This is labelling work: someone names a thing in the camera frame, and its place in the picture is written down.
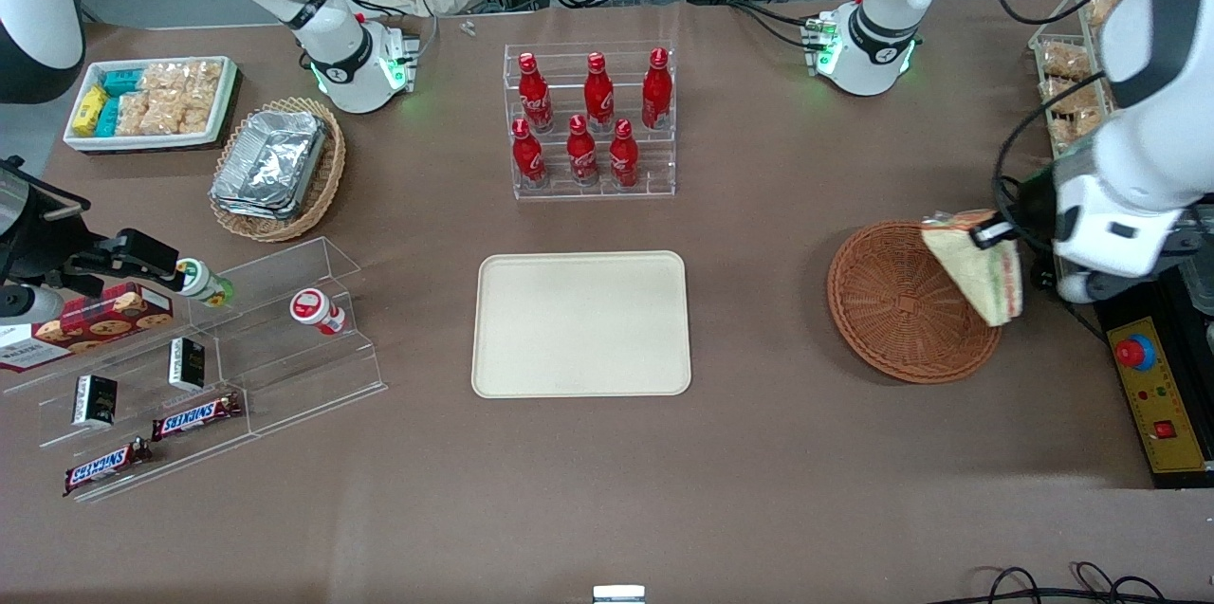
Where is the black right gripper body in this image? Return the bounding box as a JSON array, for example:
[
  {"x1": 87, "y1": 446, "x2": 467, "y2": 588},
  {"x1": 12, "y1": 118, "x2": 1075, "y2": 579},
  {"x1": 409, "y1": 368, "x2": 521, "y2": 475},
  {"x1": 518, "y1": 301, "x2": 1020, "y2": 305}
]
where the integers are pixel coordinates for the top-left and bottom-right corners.
[{"x1": 0, "y1": 158, "x2": 120, "y2": 290}]

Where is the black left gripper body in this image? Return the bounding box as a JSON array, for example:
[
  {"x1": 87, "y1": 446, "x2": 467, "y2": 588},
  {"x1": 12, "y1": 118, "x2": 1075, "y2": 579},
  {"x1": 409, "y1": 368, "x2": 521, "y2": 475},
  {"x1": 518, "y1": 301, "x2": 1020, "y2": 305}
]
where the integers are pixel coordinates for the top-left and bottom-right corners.
[{"x1": 994, "y1": 170, "x2": 1061, "y2": 256}]

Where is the triangular sandwich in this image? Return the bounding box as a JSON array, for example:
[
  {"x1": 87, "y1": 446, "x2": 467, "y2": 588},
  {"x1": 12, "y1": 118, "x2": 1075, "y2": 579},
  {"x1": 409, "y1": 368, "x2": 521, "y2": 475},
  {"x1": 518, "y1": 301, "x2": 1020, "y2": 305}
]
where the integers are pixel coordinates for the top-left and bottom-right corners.
[{"x1": 922, "y1": 209, "x2": 1025, "y2": 328}]

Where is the brown round wicker basket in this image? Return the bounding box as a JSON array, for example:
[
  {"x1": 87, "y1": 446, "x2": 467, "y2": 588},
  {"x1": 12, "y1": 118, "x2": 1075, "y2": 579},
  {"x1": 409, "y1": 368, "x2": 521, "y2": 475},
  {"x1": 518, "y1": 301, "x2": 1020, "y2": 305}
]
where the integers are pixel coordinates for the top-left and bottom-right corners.
[{"x1": 827, "y1": 221, "x2": 1006, "y2": 385}]

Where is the light wicker basket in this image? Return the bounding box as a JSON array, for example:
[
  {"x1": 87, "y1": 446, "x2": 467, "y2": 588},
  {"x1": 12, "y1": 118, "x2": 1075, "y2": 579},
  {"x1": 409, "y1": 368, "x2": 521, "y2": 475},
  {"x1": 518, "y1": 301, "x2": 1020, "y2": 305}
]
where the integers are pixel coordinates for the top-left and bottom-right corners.
[{"x1": 209, "y1": 97, "x2": 347, "y2": 243}]

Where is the cream rectangular plastic tray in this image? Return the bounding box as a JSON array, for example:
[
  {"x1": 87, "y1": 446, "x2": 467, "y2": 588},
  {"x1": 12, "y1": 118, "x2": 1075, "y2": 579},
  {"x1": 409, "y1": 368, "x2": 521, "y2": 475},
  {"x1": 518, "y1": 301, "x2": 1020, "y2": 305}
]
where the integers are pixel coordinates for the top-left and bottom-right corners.
[{"x1": 471, "y1": 250, "x2": 692, "y2": 398}]

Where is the red tartan cookie box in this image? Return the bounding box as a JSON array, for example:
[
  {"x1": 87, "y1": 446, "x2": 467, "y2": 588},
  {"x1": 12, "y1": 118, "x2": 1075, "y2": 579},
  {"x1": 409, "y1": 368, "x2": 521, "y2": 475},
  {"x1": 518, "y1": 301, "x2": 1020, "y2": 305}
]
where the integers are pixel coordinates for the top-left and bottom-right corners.
[{"x1": 0, "y1": 283, "x2": 175, "y2": 374}]

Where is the green sunflower yogurt cup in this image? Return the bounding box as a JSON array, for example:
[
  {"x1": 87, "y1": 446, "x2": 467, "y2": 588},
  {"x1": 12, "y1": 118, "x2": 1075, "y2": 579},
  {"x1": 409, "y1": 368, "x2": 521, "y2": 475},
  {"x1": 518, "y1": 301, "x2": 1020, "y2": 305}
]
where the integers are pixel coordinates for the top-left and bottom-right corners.
[{"x1": 175, "y1": 259, "x2": 234, "y2": 307}]

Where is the small black chocolate box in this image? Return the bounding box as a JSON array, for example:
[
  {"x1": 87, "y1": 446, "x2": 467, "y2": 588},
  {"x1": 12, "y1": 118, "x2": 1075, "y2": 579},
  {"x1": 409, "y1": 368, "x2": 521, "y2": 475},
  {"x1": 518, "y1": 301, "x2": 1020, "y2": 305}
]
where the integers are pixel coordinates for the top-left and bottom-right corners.
[
  {"x1": 73, "y1": 375, "x2": 120, "y2": 429},
  {"x1": 168, "y1": 337, "x2": 207, "y2": 394}
]

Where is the yellow snack packet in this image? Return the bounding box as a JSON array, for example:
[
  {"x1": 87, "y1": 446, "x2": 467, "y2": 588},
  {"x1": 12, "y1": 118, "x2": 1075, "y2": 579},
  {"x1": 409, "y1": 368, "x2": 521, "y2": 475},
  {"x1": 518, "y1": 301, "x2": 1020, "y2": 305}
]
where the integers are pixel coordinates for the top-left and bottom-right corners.
[{"x1": 73, "y1": 86, "x2": 108, "y2": 137}]

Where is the silver foil container stack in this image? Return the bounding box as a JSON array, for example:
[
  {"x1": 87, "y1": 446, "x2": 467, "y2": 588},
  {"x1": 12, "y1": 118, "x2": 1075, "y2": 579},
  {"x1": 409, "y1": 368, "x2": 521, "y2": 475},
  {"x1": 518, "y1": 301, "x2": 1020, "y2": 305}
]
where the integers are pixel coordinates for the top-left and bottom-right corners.
[{"x1": 211, "y1": 109, "x2": 329, "y2": 220}]

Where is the Snickers chocolate bar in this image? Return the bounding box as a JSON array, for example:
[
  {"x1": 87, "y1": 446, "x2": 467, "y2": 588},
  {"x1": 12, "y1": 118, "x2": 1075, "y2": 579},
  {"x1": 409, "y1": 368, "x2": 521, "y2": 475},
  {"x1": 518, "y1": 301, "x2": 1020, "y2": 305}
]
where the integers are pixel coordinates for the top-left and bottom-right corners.
[
  {"x1": 63, "y1": 438, "x2": 153, "y2": 497},
  {"x1": 150, "y1": 393, "x2": 245, "y2": 442}
]

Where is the white rectangular snack bin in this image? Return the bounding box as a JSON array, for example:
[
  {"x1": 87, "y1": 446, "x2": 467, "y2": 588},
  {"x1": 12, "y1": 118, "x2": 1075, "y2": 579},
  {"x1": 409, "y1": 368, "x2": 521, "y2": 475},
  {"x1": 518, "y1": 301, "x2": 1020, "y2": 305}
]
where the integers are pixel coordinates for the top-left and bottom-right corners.
[{"x1": 63, "y1": 55, "x2": 238, "y2": 155}]

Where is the clear acrylic stepped display rack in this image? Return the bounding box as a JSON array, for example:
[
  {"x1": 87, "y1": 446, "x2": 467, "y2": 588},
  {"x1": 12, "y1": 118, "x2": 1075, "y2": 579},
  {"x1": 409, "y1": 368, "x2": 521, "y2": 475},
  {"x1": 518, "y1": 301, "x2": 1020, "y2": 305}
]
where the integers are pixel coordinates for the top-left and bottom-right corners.
[{"x1": 0, "y1": 236, "x2": 388, "y2": 503}]

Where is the red lidded yogurt cup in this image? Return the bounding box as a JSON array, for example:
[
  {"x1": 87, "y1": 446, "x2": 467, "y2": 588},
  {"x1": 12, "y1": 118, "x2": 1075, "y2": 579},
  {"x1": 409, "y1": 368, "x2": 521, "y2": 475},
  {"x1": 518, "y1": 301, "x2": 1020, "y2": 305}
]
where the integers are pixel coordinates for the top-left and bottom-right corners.
[{"x1": 289, "y1": 288, "x2": 348, "y2": 337}]

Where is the yellow emergency stop control box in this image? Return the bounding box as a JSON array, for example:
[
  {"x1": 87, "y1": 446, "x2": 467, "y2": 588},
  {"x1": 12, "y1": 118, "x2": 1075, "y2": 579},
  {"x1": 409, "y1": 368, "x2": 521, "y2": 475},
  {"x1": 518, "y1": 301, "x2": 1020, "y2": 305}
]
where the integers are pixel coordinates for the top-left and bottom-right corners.
[{"x1": 1105, "y1": 315, "x2": 1214, "y2": 489}]

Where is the red cola bottle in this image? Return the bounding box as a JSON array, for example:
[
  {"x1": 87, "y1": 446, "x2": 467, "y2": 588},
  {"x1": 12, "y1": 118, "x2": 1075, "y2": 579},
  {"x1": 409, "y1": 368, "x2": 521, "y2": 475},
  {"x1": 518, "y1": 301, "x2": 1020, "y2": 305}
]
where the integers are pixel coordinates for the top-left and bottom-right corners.
[
  {"x1": 511, "y1": 119, "x2": 547, "y2": 188},
  {"x1": 641, "y1": 47, "x2": 674, "y2": 131},
  {"x1": 518, "y1": 52, "x2": 555, "y2": 133},
  {"x1": 609, "y1": 119, "x2": 640, "y2": 189},
  {"x1": 583, "y1": 52, "x2": 616, "y2": 133},
  {"x1": 566, "y1": 115, "x2": 600, "y2": 186}
]

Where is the clear acrylic bottle rack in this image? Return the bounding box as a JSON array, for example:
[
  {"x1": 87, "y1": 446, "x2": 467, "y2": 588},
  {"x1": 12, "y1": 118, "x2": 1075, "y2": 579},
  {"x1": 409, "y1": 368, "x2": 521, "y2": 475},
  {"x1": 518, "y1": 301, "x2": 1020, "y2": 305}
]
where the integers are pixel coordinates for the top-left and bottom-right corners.
[{"x1": 503, "y1": 42, "x2": 676, "y2": 200}]

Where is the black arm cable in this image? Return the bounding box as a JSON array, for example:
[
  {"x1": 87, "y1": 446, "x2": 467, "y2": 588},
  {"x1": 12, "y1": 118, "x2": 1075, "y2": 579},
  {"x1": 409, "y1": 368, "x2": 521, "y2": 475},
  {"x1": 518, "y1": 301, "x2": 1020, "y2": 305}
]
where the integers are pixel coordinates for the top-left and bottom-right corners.
[{"x1": 992, "y1": 68, "x2": 1111, "y2": 235}]

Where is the wire snack basket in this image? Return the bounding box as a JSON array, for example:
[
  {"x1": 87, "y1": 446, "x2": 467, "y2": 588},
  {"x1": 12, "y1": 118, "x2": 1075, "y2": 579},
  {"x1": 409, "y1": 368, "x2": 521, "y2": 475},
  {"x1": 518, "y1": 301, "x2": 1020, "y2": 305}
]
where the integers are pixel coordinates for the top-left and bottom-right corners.
[{"x1": 1029, "y1": 0, "x2": 1144, "y2": 159}]

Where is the black floor cable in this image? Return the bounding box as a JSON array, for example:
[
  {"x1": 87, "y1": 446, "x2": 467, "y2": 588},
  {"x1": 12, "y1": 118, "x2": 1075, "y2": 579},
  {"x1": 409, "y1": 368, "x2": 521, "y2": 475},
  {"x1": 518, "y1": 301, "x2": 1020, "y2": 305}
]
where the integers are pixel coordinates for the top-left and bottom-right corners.
[{"x1": 948, "y1": 562, "x2": 1172, "y2": 604}]

